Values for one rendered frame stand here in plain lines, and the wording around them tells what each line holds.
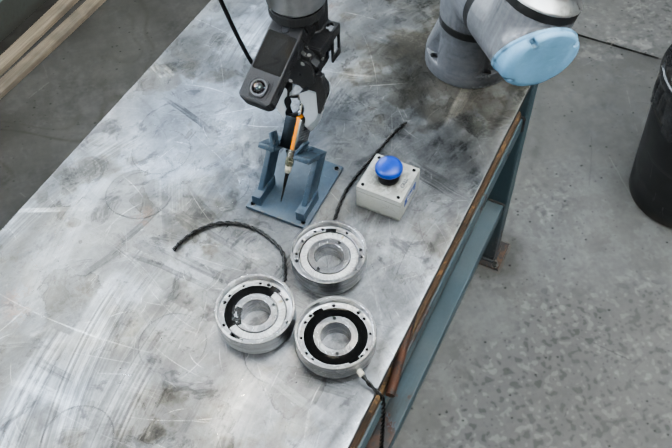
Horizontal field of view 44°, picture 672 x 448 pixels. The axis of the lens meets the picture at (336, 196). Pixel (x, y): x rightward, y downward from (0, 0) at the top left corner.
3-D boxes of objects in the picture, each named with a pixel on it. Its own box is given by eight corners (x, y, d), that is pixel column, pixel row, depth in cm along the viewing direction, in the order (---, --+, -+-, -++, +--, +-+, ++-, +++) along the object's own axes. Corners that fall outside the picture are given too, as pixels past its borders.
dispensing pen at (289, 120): (265, 201, 120) (289, 89, 114) (278, 194, 123) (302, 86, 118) (279, 206, 119) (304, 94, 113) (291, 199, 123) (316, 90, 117)
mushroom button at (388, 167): (394, 200, 120) (396, 178, 116) (369, 190, 121) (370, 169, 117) (406, 181, 122) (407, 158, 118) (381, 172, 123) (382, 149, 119)
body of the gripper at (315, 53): (342, 57, 114) (341, -15, 104) (315, 97, 109) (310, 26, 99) (293, 41, 116) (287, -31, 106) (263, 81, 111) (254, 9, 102)
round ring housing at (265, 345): (264, 373, 106) (261, 358, 103) (202, 332, 110) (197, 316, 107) (312, 314, 112) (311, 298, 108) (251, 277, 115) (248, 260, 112)
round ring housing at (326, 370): (281, 336, 110) (278, 321, 106) (347, 298, 113) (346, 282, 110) (324, 398, 104) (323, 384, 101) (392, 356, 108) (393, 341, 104)
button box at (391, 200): (400, 221, 121) (401, 201, 117) (356, 205, 123) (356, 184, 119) (421, 183, 125) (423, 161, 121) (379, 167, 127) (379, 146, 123)
